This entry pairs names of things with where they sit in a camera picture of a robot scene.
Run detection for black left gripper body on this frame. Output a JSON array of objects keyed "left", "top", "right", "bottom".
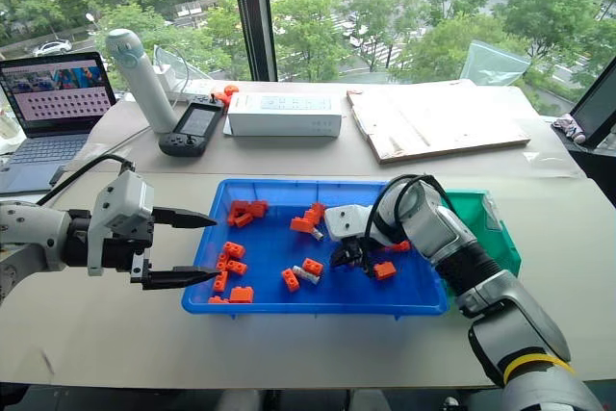
[{"left": 102, "top": 219, "right": 156, "bottom": 288}]

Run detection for black monitor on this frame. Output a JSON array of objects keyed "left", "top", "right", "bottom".
[{"left": 569, "top": 55, "right": 616, "bottom": 148}]

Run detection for green plastic bin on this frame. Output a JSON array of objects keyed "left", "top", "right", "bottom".
[{"left": 441, "top": 189, "right": 523, "bottom": 299}]

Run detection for dark window frame post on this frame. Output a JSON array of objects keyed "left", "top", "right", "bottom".
[{"left": 227, "top": 0, "right": 279, "bottom": 83}]

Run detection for blue plastic bin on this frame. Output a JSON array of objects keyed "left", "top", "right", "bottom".
[{"left": 180, "top": 178, "right": 451, "bottom": 320}]

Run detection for crumpled patterned cloth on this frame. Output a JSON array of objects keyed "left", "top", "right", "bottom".
[{"left": 550, "top": 113, "right": 588, "bottom": 144}]

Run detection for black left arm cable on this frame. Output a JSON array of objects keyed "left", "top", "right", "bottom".
[{"left": 36, "top": 154, "right": 137, "bottom": 208}]

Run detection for black handheld game controller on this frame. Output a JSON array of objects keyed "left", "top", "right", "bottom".
[{"left": 158, "top": 94, "right": 228, "bottom": 159}]

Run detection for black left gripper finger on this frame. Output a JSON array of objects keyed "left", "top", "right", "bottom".
[
  {"left": 141, "top": 265, "right": 221, "bottom": 292},
  {"left": 152, "top": 206, "right": 218, "bottom": 230}
]

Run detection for clear plastic bag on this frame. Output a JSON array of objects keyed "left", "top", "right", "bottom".
[{"left": 460, "top": 39, "right": 532, "bottom": 89}]

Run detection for white water bottle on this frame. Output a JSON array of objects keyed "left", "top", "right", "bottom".
[{"left": 104, "top": 27, "right": 180, "bottom": 135}]

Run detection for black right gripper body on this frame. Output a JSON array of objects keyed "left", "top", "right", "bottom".
[{"left": 335, "top": 235, "right": 367, "bottom": 262}]

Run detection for wooden board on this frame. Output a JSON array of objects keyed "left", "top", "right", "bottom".
[{"left": 346, "top": 85, "right": 532, "bottom": 166}]

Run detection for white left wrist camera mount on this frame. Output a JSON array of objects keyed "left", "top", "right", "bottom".
[{"left": 87, "top": 169, "right": 156, "bottom": 277}]

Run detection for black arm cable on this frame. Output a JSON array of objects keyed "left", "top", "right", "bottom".
[
  {"left": 36, "top": 154, "right": 137, "bottom": 208},
  {"left": 363, "top": 173, "right": 458, "bottom": 278}
]

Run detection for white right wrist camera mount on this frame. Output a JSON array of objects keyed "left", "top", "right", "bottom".
[{"left": 323, "top": 204, "right": 375, "bottom": 243}]

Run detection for open laptop computer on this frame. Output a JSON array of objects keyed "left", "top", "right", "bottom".
[{"left": 0, "top": 50, "right": 118, "bottom": 196}]

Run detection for small orange plastic parts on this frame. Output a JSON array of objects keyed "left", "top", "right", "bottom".
[{"left": 209, "top": 84, "right": 240, "bottom": 107}]

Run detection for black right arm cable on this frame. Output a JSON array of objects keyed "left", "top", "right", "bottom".
[{"left": 363, "top": 173, "right": 458, "bottom": 278}]

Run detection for white power adapter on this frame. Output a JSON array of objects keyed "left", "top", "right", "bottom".
[{"left": 152, "top": 43, "right": 214, "bottom": 100}]

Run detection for white cardboard box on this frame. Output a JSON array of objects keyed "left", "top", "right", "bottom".
[{"left": 222, "top": 91, "right": 345, "bottom": 140}]

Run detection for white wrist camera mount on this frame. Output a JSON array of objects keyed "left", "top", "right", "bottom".
[
  {"left": 323, "top": 204, "right": 375, "bottom": 243},
  {"left": 87, "top": 169, "right": 156, "bottom": 277}
]

